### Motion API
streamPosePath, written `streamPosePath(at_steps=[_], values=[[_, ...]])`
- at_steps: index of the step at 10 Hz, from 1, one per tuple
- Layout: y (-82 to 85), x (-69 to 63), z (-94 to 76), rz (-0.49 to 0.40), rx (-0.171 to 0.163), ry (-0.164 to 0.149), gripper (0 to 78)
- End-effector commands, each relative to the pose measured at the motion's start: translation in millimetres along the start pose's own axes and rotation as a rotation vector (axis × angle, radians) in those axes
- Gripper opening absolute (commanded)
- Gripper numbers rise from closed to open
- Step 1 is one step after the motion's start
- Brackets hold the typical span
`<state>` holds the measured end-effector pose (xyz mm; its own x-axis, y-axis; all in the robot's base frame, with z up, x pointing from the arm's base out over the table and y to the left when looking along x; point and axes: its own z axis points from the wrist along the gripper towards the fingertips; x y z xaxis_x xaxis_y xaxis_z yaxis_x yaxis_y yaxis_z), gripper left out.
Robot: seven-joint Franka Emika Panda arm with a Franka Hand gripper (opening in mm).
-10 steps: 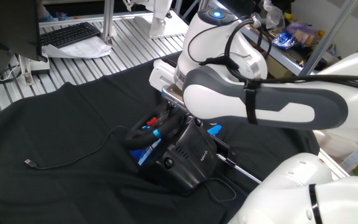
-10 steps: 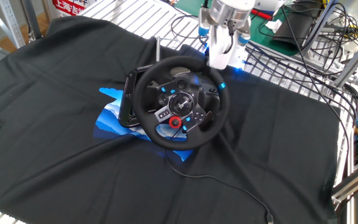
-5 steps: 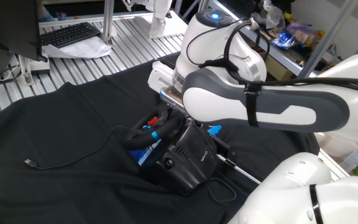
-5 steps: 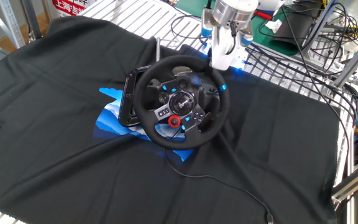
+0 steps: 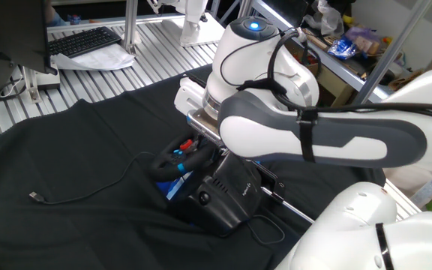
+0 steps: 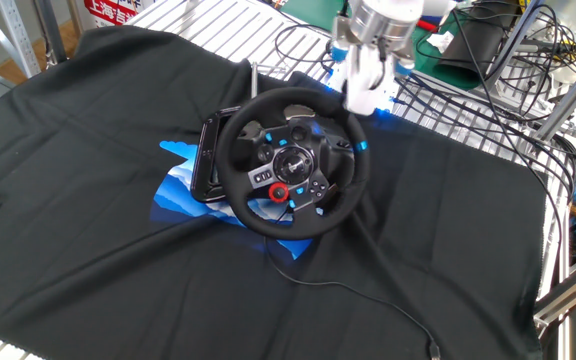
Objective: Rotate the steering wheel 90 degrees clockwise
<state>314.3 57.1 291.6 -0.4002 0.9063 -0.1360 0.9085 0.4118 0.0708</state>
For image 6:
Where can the slanted aluminium frame beam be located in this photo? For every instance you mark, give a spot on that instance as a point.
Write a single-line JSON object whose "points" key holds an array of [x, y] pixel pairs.
{"points": [[573, 95]]}

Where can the green cutting mat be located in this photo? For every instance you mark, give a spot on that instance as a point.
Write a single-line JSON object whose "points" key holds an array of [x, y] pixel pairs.
{"points": [[308, 12]]}

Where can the black rolled sheet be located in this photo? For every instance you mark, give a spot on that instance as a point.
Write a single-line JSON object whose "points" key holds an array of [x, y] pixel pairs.
{"points": [[468, 50]]}

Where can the perforated grey steel post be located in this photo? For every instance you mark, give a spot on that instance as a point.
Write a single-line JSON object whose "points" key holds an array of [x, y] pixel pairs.
{"points": [[18, 40]]}

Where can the white crumpled paper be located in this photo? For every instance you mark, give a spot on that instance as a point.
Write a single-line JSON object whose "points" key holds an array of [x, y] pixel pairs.
{"points": [[440, 42]]}

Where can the black rectangular frame device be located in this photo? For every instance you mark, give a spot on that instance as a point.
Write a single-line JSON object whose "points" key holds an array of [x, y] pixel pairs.
{"points": [[199, 165]]}

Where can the black table cloth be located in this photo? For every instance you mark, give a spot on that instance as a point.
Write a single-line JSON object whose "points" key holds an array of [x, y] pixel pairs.
{"points": [[93, 150]]}

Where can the blue mountain print mat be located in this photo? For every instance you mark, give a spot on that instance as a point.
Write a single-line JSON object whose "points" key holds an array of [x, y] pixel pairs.
{"points": [[178, 195]]}

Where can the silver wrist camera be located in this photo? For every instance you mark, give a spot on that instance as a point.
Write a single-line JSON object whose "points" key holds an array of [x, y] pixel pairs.
{"points": [[404, 67]]}

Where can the red tool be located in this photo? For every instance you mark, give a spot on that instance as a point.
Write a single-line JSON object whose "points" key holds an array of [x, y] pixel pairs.
{"points": [[425, 25]]}

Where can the grey aluminium upright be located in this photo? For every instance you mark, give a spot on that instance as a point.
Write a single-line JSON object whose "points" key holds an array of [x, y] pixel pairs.
{"points": [[515, 40]]}

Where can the black Logitech wheel base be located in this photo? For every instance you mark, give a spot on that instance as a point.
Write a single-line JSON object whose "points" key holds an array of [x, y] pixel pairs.
{"points": [[340, 160]]}

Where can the aluminium frame rail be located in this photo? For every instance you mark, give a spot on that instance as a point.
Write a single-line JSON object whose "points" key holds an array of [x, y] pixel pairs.
{"points": [[573, 292]]}

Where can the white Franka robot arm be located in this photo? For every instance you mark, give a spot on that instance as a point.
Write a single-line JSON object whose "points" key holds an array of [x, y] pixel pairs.
{"points": [[383, 20]]}

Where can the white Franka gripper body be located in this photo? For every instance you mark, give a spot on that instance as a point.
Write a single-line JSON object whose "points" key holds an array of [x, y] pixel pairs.
{"points": [[363, 90]]}

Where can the red white printed sign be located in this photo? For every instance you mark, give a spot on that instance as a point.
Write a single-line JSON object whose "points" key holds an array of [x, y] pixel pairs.
{"points": [[108, 12]]}

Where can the dark metal post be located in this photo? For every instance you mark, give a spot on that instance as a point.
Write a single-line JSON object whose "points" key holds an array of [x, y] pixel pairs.
{"points": [[50, 30]]}

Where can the black racing steering wheel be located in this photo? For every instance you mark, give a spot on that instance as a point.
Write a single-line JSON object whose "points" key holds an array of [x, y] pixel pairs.
{"points": [[288, 230]]}

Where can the silver metal rod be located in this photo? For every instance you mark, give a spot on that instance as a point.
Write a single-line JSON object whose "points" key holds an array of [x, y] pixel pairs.
{"points": [[254, 80]]}

